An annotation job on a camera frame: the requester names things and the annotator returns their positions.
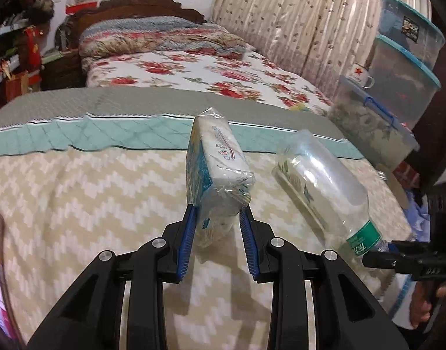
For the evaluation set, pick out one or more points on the folded floral quilt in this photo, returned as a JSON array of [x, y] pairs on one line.
[[153, 38]]

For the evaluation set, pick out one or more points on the red gift bag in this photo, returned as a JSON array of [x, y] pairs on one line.
[[33, 58]]

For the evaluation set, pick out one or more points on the brown paper bag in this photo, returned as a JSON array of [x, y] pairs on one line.
[[17, 85]]

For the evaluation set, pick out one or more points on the clear plastic bottle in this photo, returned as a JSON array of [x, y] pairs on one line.
[[325, 189]]

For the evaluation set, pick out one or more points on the dark wooden nightstand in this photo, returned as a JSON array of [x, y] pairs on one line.
[[62, 71]]

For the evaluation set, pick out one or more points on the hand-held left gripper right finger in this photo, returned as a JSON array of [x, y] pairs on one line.
[[249, 244]]

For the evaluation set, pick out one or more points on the floral bedsheet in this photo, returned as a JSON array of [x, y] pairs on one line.
[[208, 73]]

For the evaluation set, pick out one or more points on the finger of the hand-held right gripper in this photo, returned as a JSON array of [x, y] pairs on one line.
[[408, 247], [394, 263]]

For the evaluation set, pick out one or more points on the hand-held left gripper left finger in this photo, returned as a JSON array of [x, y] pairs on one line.
[[186, 244]]

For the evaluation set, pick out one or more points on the large clear bin teal lid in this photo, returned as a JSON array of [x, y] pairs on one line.
[[401, 80]]

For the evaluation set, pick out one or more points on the grey storage shelf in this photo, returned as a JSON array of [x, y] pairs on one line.
[[7, 43]]

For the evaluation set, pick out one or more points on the plastic-wrapped tissue pack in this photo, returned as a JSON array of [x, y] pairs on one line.
[[219, 167]]

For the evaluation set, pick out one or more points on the clear bin with dark label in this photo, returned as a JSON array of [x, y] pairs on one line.
[[408, 25]]

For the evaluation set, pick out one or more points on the patterned handbag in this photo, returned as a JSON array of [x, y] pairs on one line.
[[44, 3]]

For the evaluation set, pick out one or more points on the beige leaf-print curtain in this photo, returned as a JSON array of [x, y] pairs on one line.
[[288, 18]]

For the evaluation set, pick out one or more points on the carved wooden headboard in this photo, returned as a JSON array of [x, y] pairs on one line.
[[135, 3]]

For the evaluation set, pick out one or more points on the dark wooden post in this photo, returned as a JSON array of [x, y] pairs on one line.
[[441, 98]]

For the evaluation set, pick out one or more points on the white enamel mug red star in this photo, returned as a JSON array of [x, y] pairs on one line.
[[357, 74]]

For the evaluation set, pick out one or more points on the person's right hand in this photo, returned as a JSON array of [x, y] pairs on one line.
[[423, 313]]

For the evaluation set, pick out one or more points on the blue cloth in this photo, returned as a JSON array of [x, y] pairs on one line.
[[414, 226]]

